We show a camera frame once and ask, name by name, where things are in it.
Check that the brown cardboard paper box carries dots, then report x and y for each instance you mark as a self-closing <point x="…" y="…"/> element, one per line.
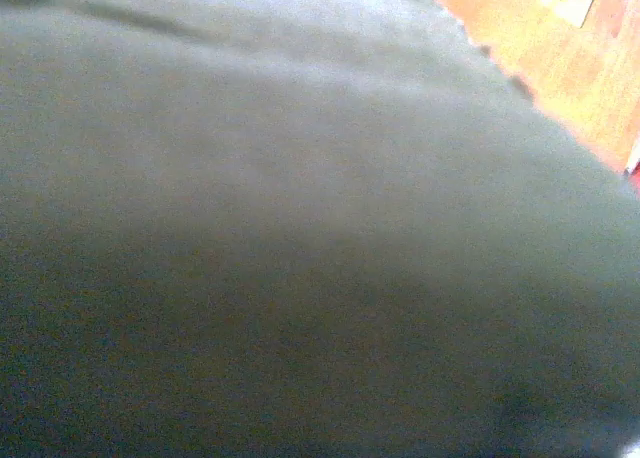
<point x="250" y="228"/>

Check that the brown wooden base board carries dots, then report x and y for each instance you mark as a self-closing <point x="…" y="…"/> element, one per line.
<point x="565" y="78"/>

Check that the red snack packet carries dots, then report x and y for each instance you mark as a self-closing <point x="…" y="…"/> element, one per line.
<point x="635" y="178"/>

